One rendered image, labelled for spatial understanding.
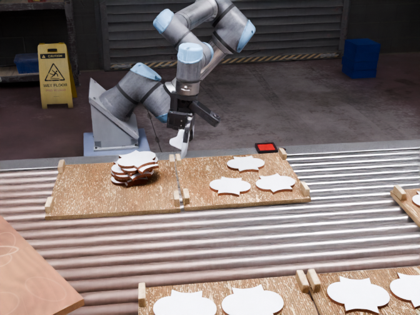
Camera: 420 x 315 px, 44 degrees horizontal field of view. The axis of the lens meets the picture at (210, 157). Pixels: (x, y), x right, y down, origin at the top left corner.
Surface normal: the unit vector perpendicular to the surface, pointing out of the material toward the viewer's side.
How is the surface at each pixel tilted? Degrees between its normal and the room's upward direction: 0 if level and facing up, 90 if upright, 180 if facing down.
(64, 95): 78
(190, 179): 0
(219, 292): 0
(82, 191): 0
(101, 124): 90
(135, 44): 82
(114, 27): 83
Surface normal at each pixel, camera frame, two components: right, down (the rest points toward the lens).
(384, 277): 0.00, -0.90
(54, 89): 0.15, 0.23
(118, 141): 0.18, 0.43
